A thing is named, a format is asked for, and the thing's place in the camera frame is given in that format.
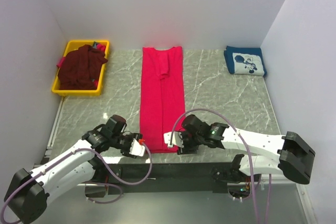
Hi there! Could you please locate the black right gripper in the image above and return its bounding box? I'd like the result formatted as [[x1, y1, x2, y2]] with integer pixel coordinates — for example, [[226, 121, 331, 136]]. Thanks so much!
[[177, 131, 204, 155]]

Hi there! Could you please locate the bright red t-shirt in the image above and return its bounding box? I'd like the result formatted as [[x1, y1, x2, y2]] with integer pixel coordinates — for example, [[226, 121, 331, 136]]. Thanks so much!
[[140, 46, 185, 153]]

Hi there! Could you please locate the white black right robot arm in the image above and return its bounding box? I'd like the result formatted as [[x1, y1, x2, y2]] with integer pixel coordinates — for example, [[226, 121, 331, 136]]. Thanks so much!
[[164, 114, 316, 185]]

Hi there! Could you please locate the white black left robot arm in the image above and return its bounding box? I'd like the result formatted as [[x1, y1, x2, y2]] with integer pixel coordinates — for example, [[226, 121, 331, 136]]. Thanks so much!
[[1, 115, 148, 223]]

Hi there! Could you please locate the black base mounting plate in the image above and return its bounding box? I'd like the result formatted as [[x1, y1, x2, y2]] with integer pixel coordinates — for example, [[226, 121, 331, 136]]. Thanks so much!
[[85, 161, 250, 198]]

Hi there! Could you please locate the dark maroon t-shirt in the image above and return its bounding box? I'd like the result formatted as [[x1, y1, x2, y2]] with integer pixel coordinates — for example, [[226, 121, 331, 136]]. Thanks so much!
[[58, 45, 108, 90]]

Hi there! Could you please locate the folded blue printed t-shirt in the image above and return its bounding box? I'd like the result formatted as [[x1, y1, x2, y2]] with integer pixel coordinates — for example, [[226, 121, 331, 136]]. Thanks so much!
[[224, 46, 267, 77]]

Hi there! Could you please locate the pink garment in bin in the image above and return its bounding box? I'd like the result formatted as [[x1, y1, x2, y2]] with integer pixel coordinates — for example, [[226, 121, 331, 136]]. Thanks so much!
[[56, 57, 66, 68]]

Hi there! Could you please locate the yellow plastic bin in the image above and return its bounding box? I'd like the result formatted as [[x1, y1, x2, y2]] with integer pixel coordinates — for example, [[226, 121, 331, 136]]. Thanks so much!
[[51, 40, 110, 97]]

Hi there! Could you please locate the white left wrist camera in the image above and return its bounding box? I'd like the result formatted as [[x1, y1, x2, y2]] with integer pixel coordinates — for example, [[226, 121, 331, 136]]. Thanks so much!
[[130, 138, 145, 157]]

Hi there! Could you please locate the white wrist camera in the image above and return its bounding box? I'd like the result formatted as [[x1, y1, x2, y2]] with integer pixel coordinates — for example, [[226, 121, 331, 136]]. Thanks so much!
[[130, 138, 145, 157], [163, 131, 184, 148]]

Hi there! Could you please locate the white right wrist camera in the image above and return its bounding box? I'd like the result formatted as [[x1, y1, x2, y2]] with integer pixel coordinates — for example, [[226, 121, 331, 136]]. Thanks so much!
[[163, 131, 184, 148]]

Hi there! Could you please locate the aluminium frame rail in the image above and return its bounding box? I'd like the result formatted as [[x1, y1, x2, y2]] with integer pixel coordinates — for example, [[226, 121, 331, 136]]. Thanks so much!
[[28, 163, 306, 186]]

